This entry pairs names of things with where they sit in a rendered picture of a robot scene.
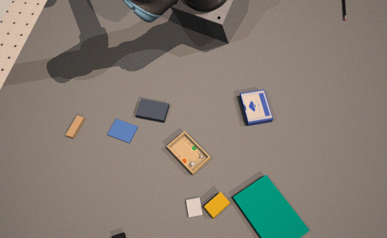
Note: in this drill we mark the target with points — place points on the wooden ball-in-hole puzzle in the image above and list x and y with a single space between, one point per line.
189 153

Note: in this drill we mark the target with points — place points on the green flat rectangular slab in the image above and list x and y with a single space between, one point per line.
268 212

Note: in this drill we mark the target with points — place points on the blue flat square pad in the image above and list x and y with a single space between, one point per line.
122 130

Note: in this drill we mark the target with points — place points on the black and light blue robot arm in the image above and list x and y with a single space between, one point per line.
150 10

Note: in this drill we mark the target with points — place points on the orange-yellow rectangular block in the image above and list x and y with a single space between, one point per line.
216 205

